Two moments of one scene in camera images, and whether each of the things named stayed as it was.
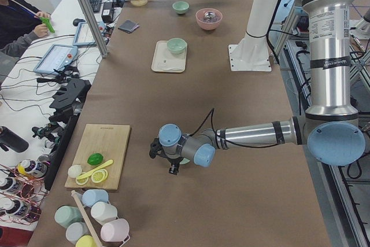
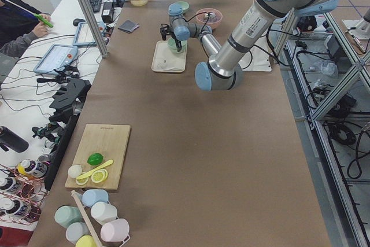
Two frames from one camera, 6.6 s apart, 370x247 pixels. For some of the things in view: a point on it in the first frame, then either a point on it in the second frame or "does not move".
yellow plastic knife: [95, 170] does not move
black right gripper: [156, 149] to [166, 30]
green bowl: [180, 7] does not move
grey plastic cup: [75, 230] does not move
